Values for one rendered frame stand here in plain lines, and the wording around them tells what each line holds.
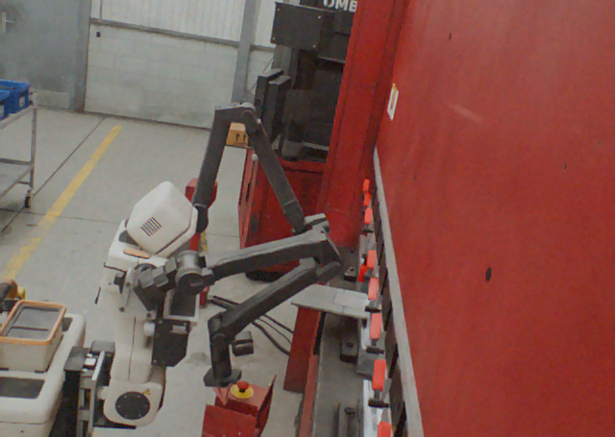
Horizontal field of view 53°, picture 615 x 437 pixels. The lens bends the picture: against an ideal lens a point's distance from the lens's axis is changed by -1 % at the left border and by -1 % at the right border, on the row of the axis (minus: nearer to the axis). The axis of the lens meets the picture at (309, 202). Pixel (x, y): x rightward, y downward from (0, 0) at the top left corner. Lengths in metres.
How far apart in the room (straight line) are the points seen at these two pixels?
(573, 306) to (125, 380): 1.61
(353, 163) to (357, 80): 0.39
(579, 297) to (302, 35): 2.58
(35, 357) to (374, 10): 1.92
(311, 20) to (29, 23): 6.54
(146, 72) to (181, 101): 0.61
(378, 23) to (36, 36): 6.82
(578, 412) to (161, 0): 8.54
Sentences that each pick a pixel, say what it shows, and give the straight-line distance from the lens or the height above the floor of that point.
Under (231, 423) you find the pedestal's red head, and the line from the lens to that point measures 1.93.
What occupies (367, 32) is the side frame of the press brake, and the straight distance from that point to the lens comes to 2.84.
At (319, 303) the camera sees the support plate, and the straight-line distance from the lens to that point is 2.16.
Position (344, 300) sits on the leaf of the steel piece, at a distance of 2.21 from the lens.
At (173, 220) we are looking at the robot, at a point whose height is 1.34.
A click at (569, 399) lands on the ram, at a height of 1.72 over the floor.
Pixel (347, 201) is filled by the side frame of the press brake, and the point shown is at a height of 1.10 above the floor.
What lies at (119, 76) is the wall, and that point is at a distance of 9.02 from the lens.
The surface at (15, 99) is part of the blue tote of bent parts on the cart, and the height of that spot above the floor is 0.94.
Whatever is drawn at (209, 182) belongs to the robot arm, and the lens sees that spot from 2.01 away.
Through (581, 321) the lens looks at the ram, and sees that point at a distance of 0.52.
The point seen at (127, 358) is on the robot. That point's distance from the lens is 1.95.
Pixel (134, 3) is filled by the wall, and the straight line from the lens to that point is 8.91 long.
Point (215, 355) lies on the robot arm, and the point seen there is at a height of 0.96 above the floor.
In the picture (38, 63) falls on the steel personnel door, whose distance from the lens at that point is 9.19.
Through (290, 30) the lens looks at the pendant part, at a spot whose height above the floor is 1.83.
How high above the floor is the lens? 1.96
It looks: 18 degrees down
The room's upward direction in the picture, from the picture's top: 11 degrees clockwise
